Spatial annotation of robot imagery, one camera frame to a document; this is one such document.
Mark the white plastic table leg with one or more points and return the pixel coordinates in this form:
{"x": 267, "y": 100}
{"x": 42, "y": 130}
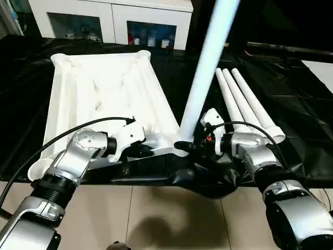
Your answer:
{"x": 226, "y": 91}
{"x": 238, "y": 96}
{"x": 252, "y": 99}
{"x": 208, "y": 65}

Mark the white plastic table top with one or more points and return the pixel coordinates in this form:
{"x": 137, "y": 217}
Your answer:
{"x": 91, "y": 78}

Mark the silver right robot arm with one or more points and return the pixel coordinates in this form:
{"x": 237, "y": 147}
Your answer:
{"x": 260, "y": 156}

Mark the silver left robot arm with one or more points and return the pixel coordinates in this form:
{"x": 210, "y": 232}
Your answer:
{"x": 78, "y": 153}

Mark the black work mat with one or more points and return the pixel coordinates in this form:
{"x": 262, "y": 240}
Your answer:
{"x": 299, "y": 117}

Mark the white mug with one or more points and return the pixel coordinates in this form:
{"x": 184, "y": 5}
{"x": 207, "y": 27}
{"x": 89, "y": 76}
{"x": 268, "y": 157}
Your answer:
{"x": 165, "y": 43}
{"x": 136, "y": 41}

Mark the black case with yellow label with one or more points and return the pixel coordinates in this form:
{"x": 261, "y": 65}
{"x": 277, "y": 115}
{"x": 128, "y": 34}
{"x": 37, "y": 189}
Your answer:
{"x": 200, "y": 23}

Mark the black metal rod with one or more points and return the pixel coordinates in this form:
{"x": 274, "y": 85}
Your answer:
{"x": 286, "y": 48}

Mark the white flat board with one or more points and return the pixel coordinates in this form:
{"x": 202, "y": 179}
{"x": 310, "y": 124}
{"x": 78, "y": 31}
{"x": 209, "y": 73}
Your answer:
{"x": 321, "y": 73}

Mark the white cabinet with glass doors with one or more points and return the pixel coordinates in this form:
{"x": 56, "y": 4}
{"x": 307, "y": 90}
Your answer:
{"x": 114, "y": 13}

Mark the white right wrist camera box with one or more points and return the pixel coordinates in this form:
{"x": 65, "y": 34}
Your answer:
{"x": 212, "y": 118}

